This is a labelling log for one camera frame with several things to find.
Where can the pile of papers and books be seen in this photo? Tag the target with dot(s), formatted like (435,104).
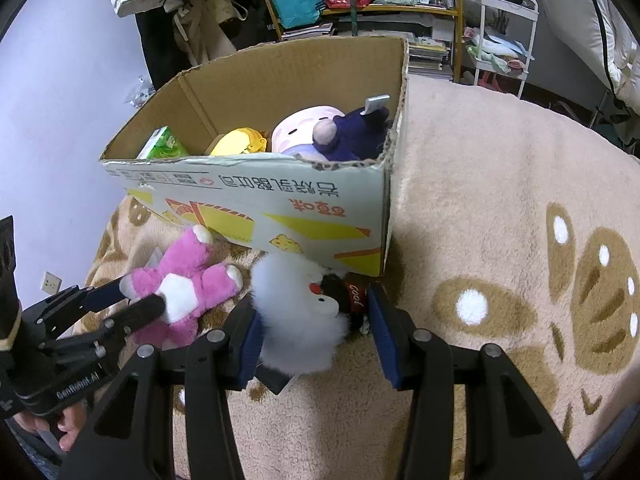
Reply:
(430,57)

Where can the yellow plush toy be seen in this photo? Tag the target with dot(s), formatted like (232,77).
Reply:
(235,142)

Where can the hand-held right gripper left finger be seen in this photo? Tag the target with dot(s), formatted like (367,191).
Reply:
(250,345)

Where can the brown patterned blanket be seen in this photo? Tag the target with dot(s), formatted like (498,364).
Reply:
(475,160)

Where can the green tissue pack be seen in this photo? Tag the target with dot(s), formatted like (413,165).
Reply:
(167,146)

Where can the wall socket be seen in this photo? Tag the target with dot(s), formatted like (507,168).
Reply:
(51,283)

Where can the white-haired navy plush doll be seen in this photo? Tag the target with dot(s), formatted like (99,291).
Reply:
(355,135)

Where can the light blue fleece clothing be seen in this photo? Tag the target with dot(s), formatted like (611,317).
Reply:
(605,447)

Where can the printed cardboard box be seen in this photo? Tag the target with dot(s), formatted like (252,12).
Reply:
(300,195)

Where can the white fluffy plush toy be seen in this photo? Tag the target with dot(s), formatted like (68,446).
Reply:
(295,320)

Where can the stack of books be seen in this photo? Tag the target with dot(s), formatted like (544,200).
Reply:
(305,31)

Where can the person's left hand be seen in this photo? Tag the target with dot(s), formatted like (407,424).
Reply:
(70,425)

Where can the white trolley cart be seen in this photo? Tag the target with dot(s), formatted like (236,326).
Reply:
(532,25)

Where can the wooden shelf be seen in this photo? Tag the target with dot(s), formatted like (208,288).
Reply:
(400,11)

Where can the plastic bag with items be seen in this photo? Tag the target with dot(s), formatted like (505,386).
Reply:
(140,92)

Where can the beige coat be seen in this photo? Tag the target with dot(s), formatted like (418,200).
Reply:
(205,35)

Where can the black coat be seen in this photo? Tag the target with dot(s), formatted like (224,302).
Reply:
(160,50)

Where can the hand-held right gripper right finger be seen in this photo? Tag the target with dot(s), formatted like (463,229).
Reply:
(385,340)

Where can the cream recliner chair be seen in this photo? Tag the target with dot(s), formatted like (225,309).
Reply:
(590,35)

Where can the pink plush toy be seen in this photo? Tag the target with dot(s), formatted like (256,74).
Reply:
(185,270)

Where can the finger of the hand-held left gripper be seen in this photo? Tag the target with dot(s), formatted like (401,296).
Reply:
(102,296)
(135,312)

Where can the pink swirl roll plush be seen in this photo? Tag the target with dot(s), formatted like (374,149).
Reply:
(295,125)

